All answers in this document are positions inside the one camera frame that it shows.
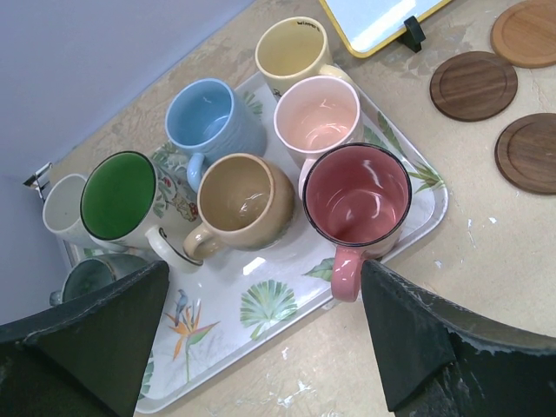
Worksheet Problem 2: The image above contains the light wood coaster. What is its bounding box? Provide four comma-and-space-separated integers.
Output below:
490, 1, 555, 69

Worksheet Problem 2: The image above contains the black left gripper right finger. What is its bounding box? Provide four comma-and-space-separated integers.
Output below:
361, 261, 555, 416

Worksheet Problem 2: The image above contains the red floral mug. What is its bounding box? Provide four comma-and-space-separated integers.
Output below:
301, 142, 413, 302

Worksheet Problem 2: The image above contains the floral serving tray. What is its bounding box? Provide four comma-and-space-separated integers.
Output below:
60, 64, 450, 414

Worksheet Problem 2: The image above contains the grey stoneware cup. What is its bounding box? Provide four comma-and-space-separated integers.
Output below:
50, 254, 148, 307

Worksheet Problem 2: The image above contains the white mug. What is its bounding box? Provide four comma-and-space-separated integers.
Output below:
41, 173, 127, 253

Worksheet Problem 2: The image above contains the yellow-framed whiteboard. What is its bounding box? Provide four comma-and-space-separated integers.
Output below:
321, 0, 450, 58

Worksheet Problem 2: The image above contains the pink mug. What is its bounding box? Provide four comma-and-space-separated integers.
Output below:
274, 76, 364, 195

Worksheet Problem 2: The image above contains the pale yellow mug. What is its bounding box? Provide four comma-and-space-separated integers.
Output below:
255, 17, 354, 99

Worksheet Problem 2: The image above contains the light blue mug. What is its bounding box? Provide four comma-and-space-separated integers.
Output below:
165, 78, 268, 191

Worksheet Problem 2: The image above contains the green interior mug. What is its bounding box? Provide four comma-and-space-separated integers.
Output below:
80, 150, 203, 273

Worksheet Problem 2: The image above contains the tan stoneware mug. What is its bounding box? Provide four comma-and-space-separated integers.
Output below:
183, 153, 296, 261

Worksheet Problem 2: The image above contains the dark walnut coaster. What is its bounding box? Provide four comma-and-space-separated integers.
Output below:
429, 51, 518, 122
494, 113, 555, 195

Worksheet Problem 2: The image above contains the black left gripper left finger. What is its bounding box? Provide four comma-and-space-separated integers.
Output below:
1, 261, 169, 416

